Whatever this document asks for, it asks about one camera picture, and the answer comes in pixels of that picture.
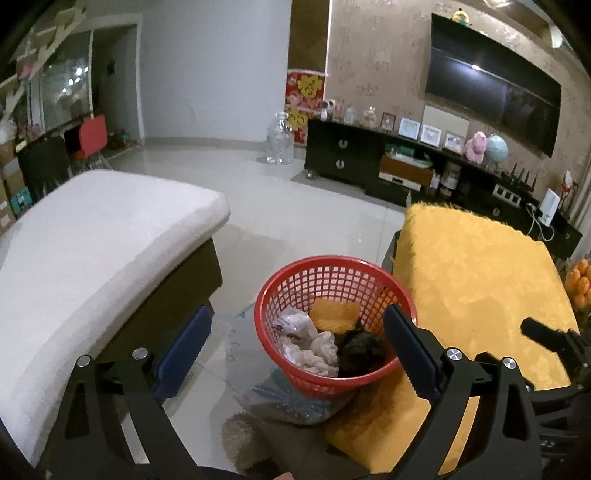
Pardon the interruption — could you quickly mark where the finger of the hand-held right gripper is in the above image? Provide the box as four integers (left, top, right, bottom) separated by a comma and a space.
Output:
521, 318, 561, 352

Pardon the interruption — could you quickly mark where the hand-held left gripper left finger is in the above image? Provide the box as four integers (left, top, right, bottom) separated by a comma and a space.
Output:
34, 305, 214, 480

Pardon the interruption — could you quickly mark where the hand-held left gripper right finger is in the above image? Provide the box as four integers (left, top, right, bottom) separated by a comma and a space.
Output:
383, 303, 542, 480

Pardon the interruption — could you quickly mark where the white cloth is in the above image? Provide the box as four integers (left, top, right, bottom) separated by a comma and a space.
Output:
281, 332, 340, 378

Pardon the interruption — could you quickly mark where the white plastic bag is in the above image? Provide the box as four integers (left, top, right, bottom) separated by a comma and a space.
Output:
271, 308, 319, 344

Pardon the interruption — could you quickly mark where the red plastic mesh basket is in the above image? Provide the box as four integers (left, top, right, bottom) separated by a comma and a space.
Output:
254, 256, 417, 398

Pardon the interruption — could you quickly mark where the yellow fuzzy table cloth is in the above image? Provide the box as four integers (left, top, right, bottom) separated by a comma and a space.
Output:
323, 200, 580, 476

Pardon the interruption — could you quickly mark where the beige fuzzy mat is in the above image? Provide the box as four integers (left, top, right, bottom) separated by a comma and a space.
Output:
222, 412, 271, 469

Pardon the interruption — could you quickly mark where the white upright device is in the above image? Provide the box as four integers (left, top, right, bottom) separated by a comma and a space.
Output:
541, 188, 561, 227

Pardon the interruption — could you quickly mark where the white socket strip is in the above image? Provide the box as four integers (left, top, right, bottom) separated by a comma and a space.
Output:
492, 184, 527, 204

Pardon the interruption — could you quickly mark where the red white figurine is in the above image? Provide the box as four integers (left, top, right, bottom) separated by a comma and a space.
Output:
560, 171, 579, 206

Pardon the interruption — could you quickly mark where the white cushioned bench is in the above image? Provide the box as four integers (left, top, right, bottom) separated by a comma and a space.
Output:
0, 169, 230, 464

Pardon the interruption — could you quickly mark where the black router with antennas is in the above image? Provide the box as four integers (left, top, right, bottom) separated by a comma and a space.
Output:
501, 168, 539, 190

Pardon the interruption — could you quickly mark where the pale blue globe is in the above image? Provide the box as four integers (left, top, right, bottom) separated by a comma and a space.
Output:
485, 134, 509, 169

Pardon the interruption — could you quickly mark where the pink plush toy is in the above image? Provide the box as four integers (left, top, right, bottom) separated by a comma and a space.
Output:
464, 131, 489, 163

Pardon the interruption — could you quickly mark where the black television cabinet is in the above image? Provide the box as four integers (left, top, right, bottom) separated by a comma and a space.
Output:
305, 119, 583, 257

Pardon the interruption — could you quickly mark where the clear plastic water jug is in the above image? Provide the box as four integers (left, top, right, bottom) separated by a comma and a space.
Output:
266, 111, 295, 165

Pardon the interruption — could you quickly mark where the black chair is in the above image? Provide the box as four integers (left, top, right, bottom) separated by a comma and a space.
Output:
17, 136, 72, 199

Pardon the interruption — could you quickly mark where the red chair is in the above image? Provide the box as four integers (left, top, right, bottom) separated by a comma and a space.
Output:
74, 115, 109, 162

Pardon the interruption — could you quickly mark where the stack of cardboard boxes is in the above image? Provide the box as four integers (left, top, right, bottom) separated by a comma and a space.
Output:
0, 138, 35, 227

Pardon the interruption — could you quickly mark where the white cable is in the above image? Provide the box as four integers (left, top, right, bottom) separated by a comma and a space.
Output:
524, 203, 557, 241

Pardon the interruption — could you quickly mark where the beige wall board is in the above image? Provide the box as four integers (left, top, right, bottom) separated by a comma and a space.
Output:
424, 104, 469, 137

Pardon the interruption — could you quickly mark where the black wall television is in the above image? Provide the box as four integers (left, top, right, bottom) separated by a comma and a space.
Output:
424, 12, 563, 158

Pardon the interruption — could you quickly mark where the red festive wall poster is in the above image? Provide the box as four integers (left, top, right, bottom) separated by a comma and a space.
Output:
286, 69, 328, 147

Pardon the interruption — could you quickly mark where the zigzag wall shelf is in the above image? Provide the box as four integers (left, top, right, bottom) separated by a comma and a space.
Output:
0, 0, 88, 107

